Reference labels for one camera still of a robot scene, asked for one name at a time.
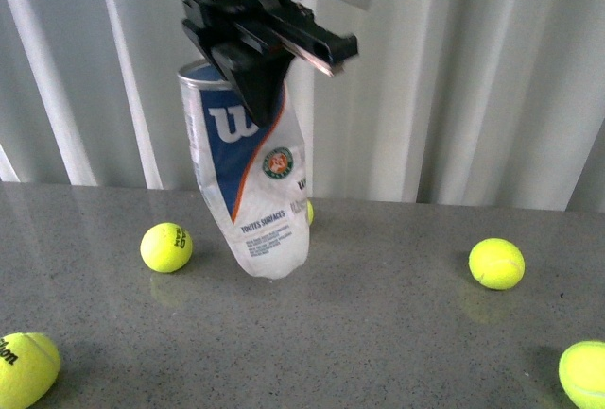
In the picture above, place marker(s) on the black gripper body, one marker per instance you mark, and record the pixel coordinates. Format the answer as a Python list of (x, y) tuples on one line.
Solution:
[(265, 26)]

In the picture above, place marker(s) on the black gripper finger can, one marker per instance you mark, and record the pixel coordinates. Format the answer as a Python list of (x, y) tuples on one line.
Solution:
[(256, 78)]

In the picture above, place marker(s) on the Wilson tennis ball can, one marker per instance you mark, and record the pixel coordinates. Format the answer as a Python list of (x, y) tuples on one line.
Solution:
[(253, 179)]

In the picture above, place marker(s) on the far Wilson 3 tennis ball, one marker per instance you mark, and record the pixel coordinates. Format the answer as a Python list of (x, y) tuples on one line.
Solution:
[(310, 212)]

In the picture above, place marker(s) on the wilson 3 tennis ball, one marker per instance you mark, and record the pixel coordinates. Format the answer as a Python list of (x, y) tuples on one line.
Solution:
[(310, 212), (30, 364)]

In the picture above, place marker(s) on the Head Team tennis ball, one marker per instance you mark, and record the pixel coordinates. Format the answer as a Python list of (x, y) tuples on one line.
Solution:
[(166, 247)]

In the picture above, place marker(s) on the plain yellow tennis ball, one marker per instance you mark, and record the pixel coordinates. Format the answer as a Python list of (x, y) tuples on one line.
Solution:
[(496, 263)]

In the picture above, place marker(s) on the near Wilson 3 tennis ball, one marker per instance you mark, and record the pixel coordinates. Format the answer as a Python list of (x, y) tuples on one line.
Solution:
[(30, 364)]

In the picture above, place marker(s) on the yellow tennis ball lower right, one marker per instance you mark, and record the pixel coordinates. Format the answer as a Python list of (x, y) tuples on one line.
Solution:
[(581, 373)]

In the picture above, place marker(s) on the white pleated curtain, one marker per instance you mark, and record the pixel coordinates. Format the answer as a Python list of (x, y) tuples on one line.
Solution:
[(466, 102)]

